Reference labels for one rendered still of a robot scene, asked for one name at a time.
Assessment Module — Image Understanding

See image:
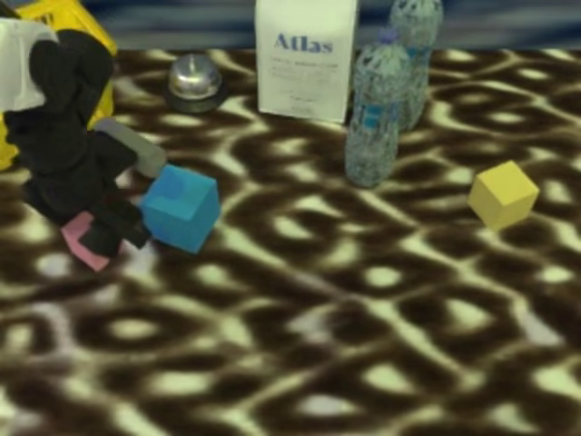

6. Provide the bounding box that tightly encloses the small pink block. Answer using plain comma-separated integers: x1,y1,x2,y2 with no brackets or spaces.
60,211,126,273

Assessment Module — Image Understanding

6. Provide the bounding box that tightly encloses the white Atlas carton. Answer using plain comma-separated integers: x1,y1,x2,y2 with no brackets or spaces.
253,0,359,125

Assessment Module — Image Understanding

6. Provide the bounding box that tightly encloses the yellow cube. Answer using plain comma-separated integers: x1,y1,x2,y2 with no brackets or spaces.
468,160,541,232

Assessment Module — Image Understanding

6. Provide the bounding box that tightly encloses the brown and cream patterned cloth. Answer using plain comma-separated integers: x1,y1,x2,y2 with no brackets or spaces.
0,47,581,436

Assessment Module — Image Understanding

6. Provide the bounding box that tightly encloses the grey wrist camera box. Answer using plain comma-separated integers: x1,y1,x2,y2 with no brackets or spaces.
93,117,168,179

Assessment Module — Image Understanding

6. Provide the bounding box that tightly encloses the yellow plastic crate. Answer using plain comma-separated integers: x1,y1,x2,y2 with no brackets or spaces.
0,0,120,173

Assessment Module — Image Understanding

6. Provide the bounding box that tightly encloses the clear plastic water bottle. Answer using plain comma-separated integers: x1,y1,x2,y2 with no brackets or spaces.
389,0,444,133
343,27,412,190

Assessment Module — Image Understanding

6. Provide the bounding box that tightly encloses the blue cube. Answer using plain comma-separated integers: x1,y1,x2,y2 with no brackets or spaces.
138,163,222,255

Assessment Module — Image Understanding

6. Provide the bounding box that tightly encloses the silver call bell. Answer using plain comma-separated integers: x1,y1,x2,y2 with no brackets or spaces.
162,53,231,114

